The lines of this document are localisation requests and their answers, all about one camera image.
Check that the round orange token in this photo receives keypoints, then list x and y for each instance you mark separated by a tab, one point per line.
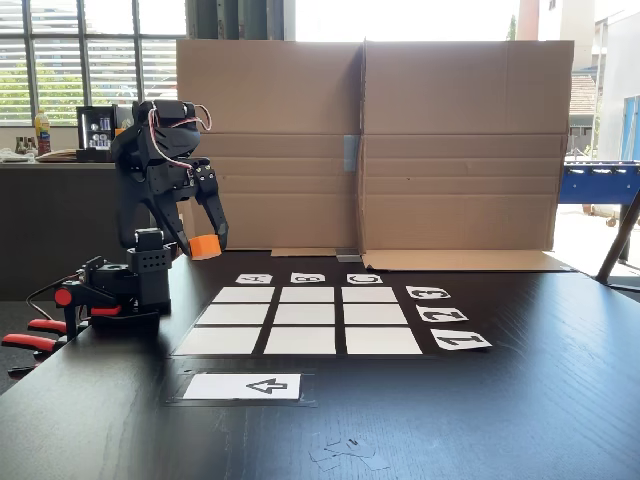
205	247

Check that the white nine-square grid sheet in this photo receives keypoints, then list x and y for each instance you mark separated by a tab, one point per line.
304	314

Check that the black mini fridge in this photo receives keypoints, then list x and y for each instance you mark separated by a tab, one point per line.
95	132

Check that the paper sheet letter A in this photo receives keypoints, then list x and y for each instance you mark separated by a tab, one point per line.
254	279

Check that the stack of papers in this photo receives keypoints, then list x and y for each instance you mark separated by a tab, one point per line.
57	156

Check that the yellow drink bottle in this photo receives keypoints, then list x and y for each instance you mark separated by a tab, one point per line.
42	132

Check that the black red table clamp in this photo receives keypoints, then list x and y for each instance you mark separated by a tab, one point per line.
63	297

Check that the dark counter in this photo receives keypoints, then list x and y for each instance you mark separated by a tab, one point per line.
35	225

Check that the small glass bottles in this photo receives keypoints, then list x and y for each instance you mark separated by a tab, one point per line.
25	146

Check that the paper sheet letter C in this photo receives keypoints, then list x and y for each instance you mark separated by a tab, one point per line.
364	279

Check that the white arrow paper sheet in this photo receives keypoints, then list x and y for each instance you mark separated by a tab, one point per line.
220	387

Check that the paper sheet number 3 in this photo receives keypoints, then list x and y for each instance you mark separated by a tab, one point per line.
428	293

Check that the paper sheet number 2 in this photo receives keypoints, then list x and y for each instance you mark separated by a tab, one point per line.
442	314

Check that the paper sheet number 1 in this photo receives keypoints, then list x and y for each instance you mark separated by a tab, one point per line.
460	340

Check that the blue foosball table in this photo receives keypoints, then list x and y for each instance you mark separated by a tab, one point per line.
597	185

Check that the slanted metal table leg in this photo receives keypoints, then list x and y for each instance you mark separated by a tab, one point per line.
620	235

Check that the brown cardboard box wall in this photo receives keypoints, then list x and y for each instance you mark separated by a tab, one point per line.
280	100
465	100

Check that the grey duct tape strip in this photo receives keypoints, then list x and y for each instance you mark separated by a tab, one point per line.
348	258
351	152

